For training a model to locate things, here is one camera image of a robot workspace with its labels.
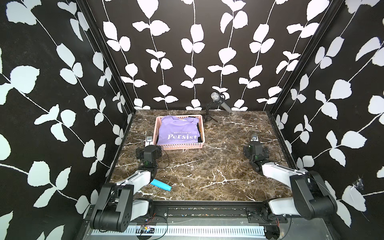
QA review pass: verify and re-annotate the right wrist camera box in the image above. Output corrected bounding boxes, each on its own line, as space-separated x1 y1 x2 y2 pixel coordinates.
251 134 259 142

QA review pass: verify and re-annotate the purple t-shirt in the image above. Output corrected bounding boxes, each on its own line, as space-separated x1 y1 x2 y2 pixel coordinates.
157 116 201 145

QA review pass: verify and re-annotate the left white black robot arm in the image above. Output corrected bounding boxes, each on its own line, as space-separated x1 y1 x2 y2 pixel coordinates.
90 145 162 233

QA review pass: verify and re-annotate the pink perforated plastic basket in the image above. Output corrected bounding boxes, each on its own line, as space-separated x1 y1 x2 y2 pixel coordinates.
153 115 205 150

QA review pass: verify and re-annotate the small circuit board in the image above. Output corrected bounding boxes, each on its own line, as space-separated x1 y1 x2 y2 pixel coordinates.
138 226 155 235

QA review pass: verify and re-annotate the light blue cylinder tube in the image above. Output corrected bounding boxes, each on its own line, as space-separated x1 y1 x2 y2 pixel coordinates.
151 179 172 192

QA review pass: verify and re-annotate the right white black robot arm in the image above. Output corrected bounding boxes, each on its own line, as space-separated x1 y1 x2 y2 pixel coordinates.
243 139 338 220

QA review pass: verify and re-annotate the black microphone tripod stand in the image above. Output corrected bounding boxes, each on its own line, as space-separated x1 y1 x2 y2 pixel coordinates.
203 103 218 123

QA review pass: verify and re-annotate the white perforated vent strip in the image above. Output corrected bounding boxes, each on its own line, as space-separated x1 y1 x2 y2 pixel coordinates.
91 226 266 238

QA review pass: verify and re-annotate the grey microphone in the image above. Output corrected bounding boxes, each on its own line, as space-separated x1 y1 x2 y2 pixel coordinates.
211 92 233 114

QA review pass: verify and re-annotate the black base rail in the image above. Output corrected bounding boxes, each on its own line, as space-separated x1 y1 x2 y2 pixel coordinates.
86 200 328 224

